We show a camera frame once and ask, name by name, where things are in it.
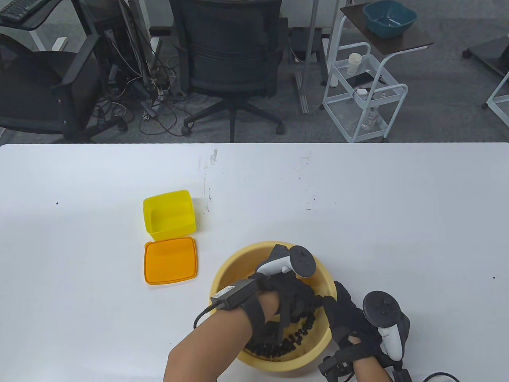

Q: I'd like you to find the person's left hand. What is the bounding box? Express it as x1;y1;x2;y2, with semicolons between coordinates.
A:
246;274;323;351

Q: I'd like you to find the person's right hand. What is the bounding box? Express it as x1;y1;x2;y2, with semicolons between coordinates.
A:
318;282;384;378

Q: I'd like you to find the pile of dark coffee beans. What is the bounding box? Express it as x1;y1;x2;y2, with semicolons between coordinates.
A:
243;306;319;357

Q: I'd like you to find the yellow plastic basin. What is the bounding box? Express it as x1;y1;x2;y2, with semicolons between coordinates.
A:
209;241;338;372

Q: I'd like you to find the orange plastic lid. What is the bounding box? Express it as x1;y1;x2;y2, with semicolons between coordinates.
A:
144;237;198;285

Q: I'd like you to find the yellow plastic container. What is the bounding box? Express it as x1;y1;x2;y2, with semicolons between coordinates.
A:
143;190;197;241

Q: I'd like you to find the person's left forearm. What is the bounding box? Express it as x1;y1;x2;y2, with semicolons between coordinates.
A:
163;292;279;382

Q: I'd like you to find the person's right forearm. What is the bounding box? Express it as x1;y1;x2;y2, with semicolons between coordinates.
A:
352;352;392;382

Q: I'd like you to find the grey white hand controller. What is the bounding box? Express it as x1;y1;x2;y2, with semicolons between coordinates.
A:
254;244;315;279
363;290;411;359

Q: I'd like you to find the teal plastic basin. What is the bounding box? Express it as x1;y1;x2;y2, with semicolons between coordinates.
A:
363;0;418;39

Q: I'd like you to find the clear plastic bottle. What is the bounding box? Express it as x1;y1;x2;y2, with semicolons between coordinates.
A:
360;107;378;132

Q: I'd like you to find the white rolling cart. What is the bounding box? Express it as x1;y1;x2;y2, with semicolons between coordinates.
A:
321;42;409;143

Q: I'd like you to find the black box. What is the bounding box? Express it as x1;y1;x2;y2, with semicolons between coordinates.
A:
289;28;330;63

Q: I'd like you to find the silver metal stand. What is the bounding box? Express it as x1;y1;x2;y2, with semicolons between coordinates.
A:
294;0;322;114

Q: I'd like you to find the black mesh office chair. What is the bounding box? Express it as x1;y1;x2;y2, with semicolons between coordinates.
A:
169;0;289;143

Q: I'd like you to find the white utility cart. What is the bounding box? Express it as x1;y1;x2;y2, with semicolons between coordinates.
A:
323;3;435;140

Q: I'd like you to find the dark wheeled platform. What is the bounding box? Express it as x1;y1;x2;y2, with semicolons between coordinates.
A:
462;35;509;76

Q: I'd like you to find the black armrest office chair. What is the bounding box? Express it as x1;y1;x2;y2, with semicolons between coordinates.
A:
0;34;128;144

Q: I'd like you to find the black computer tower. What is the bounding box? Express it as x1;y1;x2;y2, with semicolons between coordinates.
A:
74;0;152;80

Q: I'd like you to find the grey keyboard tray desk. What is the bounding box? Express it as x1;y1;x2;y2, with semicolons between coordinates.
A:
0;0;60;52

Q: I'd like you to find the black keyboard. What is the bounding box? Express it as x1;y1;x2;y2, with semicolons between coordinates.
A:
0;0;38;22

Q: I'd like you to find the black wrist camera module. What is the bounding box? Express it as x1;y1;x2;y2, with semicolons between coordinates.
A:
210;279;267;347
392;360;414;382

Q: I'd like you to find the tangle of floor cables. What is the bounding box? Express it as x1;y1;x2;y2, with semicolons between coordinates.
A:
91;40;223;136

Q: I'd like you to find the white metal frame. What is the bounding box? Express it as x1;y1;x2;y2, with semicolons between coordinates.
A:
482;74;509;128

